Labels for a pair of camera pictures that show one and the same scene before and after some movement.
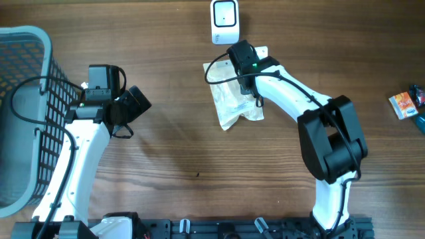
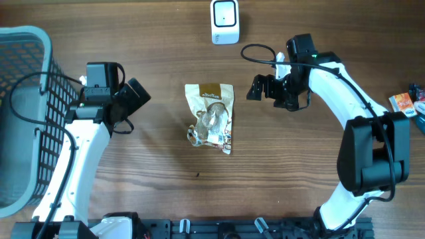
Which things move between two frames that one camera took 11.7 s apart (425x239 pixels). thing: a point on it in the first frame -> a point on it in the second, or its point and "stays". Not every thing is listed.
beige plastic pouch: x=228 y=101 -> x=214 y=105
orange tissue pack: x=403 y=105 stays
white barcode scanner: x=224 y=22 stays
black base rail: x=256 y=228 stays
